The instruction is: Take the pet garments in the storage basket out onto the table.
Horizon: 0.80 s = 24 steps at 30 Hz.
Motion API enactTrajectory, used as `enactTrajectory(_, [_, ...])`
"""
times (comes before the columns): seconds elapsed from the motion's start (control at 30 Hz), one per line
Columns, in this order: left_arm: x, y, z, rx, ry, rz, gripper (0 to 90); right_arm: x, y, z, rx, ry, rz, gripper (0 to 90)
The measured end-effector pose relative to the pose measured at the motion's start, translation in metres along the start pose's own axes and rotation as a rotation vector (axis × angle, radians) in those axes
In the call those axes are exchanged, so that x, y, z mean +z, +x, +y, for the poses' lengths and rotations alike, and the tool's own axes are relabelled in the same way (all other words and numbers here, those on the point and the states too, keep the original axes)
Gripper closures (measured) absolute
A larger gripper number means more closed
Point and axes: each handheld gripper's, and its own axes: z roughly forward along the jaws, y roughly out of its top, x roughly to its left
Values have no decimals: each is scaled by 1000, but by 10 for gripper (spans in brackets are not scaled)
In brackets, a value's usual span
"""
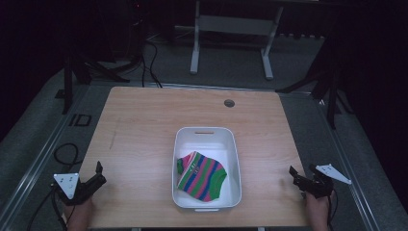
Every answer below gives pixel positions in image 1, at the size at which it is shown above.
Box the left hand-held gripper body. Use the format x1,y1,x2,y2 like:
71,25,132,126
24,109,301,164
51,172,101,207

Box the black floor tape marking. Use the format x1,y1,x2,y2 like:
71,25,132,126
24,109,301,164
68,114,92,127

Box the white plastic bin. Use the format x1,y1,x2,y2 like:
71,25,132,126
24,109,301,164
171,126,242,213

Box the black looped floor cable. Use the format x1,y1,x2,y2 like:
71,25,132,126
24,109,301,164
53,142,85,172

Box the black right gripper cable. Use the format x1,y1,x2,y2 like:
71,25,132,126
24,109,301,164
325,188,339,231

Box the black hanging cables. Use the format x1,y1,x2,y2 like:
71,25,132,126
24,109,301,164
140,18,164,89

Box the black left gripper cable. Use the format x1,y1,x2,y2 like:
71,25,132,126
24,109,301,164
26,182,68,231

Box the black metal stand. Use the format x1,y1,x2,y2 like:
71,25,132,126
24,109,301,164
55,38,145,116
275,28,355,131

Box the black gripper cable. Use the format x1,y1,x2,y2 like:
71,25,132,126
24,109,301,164
325,188,339,231
26,182,68,231

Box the person's right hand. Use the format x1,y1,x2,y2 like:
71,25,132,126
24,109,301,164
303,190,335,231

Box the person's left hand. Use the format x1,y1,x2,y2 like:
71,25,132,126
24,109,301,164
64,195,95,231

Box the striped green pink blue garment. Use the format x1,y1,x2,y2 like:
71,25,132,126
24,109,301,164
176,151,228,203

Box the white metal desk frame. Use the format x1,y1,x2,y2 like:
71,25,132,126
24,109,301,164
190,0,285,81

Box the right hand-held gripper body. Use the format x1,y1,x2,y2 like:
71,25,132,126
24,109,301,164
300,164,352,199

